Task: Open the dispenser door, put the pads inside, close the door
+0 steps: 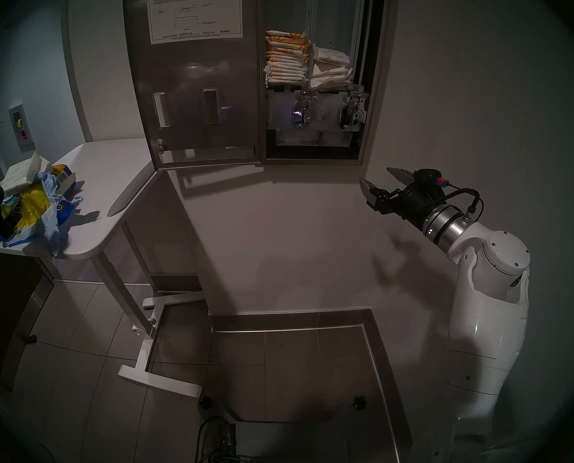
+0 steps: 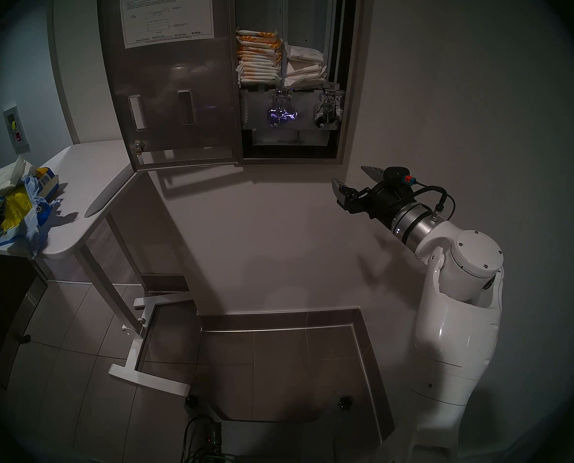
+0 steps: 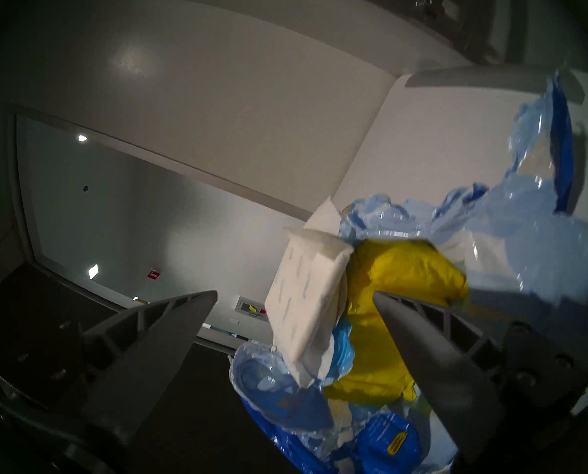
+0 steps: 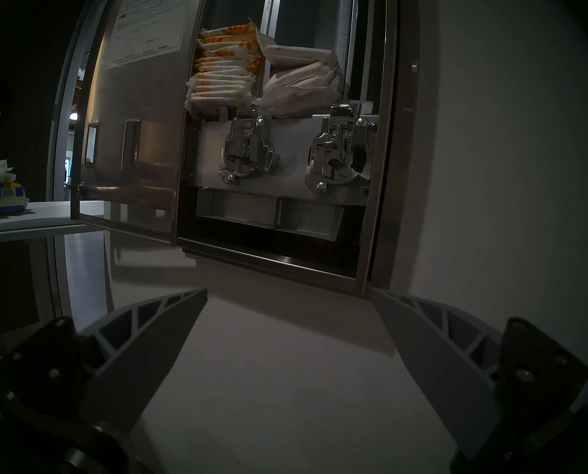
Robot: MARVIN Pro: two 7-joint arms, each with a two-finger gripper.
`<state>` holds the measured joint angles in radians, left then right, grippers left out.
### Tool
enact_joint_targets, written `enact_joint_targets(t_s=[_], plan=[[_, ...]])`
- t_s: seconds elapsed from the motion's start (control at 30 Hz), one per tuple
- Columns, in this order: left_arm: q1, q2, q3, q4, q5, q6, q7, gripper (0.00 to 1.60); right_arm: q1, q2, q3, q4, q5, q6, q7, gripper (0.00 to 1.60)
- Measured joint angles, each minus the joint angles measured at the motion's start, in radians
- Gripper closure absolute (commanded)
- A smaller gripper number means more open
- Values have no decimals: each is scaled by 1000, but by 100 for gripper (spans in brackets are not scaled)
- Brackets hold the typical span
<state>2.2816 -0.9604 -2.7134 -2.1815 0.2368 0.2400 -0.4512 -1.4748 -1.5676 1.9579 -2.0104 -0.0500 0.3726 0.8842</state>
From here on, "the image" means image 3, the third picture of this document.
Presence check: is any yellow wrapped pad pack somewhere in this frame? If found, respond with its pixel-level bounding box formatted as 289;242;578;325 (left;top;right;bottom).
324;238;470;404

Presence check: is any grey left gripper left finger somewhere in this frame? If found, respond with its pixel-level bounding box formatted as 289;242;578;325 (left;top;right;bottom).
0;290;219;474

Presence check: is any white sanitary pad stack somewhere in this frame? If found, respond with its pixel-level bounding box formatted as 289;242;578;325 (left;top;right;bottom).
264;197;356;387

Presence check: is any torn blue plastic pad package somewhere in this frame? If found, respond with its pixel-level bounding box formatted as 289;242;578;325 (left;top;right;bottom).
230;71;588;474

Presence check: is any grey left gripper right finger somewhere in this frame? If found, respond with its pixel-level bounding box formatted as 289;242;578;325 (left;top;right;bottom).
373;291;588;474

